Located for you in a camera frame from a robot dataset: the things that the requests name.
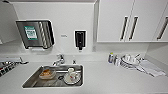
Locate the chrome faucet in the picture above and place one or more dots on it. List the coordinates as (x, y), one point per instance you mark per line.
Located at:
(58, 60)

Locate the black soap dispenser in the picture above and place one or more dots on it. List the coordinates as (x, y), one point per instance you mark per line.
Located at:
(79, 39)

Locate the small dish soap bottle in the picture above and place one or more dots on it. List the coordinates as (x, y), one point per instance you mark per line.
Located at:
(110, 59)

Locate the orange bowl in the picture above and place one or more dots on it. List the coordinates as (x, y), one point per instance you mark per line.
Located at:
(47, 74)

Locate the small chrome sink knob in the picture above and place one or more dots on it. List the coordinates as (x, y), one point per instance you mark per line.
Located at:
(74, 61)

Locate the white plate stack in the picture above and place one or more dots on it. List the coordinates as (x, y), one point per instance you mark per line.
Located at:
(129, 61)

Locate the stainless steel sink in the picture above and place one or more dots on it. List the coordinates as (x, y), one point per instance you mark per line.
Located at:
(33, 83)

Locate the white cup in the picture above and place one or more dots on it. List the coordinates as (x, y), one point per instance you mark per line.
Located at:
(71, 76)

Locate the small clear container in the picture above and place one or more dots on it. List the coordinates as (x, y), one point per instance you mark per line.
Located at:
(116, 60)

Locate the steel paper towel dispenser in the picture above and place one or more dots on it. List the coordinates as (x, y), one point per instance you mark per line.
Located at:
(35, 33)

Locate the dish rack with dishes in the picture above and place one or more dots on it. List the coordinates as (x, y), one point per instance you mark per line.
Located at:
(10, 66)

